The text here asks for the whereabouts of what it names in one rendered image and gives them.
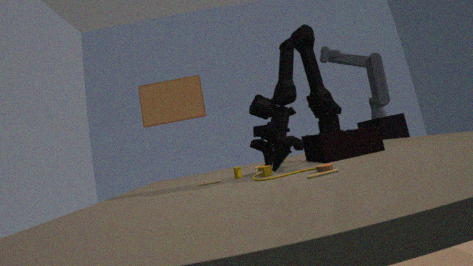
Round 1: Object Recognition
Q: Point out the round wooden button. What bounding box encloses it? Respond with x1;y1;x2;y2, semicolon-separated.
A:
316;164;333;173

